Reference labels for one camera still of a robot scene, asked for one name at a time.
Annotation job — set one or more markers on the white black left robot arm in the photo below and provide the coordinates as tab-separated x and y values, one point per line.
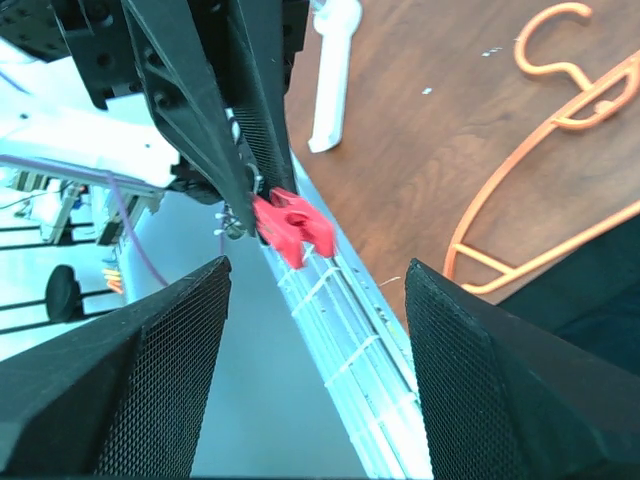
49	122

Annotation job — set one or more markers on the white metal clothes rack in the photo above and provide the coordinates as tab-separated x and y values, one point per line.
336	22

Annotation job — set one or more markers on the black underwear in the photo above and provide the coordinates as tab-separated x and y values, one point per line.
590	298

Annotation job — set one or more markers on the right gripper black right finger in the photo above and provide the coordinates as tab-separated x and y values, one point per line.
502	398

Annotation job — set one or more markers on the red clothespin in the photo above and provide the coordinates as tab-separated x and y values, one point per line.
287	221

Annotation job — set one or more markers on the aluminium rail frame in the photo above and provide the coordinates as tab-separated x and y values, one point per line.
363	356

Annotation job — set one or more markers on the orange plastic hanger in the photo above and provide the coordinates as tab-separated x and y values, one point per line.
566	169

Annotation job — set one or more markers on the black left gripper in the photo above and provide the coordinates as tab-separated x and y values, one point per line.
251	46

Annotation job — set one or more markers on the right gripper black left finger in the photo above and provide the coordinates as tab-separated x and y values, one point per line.
123	395

